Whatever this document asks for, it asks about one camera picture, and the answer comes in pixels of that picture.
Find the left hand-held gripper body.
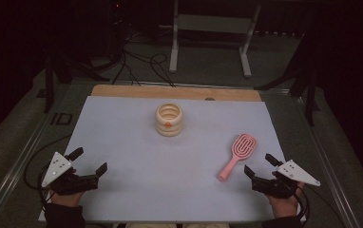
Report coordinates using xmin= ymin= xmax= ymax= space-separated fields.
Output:
xmin=41 ymin=151 xmax=101 ymax=196

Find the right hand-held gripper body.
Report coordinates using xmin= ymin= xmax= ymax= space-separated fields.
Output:
xmin=251 ymin=159 xmax=322 ymax=200

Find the pink hair brush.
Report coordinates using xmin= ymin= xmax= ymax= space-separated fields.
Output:
xmin=217 ymin=133 xmax=258 ymax=183

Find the cream ribbed cup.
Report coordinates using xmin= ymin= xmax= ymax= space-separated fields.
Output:
xmin=155 ymin=103 xmax=184 ymax=138

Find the person's left hand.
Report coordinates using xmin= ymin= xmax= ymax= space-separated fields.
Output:
xmin=50 ymin=190 xmax=86 ymax=208

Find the person's right hand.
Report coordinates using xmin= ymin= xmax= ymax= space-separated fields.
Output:
xmin=266 ymin=182 xmax=305 ymax=219

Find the pale blue table mat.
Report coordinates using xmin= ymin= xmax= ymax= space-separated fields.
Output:
xmin=37 ymin=95 xmax=307 ymax=223

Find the black stand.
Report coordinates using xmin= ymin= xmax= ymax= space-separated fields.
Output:
xmin=42 ymin=51 xmax=111 ymax=114
xmin=255 ymin=31 xmax=320 ymax=127

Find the dark equipment with red light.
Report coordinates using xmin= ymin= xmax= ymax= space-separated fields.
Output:
xmin=102 ymin=0 xmax=131 ymax=65

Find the white metal stand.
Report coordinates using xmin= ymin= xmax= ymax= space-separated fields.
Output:
xmin=168 ymin=0 xmax=262 ymax=79

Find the left hand-held gripper cable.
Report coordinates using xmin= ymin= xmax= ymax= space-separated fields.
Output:
xmin=36 ymin=164 xmax=56 ymax=214

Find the hand-held gripper cable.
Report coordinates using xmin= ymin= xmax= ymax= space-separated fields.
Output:
xmin=36 ymin=164 xmax=56 ymax=214
xmin=292 ymin=184 xmax=311 ymax=222

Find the black floor cable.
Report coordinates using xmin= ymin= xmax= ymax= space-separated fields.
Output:
xmin=307 ymin=184 xmax=344 ymax=224
xmin=23 ymin=135 xmax=73 ymax=192

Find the right hand-held gripper cable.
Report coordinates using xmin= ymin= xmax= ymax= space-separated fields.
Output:
xmin=292 ymin=184 xmax=311 ymax=222

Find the aluminium frame rail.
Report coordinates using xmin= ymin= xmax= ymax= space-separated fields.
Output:
xmin=292 ymin=91 xmax=363 ymax=228
xmin=0 ymin=83 xmax=73 ymax=228

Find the black floor bracket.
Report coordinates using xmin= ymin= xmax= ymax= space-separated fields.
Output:
xmin=50 ymin=112 xmax=74 ymax=126

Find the black cable bundle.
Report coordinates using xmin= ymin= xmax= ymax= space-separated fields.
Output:
xmin=110 ymin=29 xmax=177 ymax=88

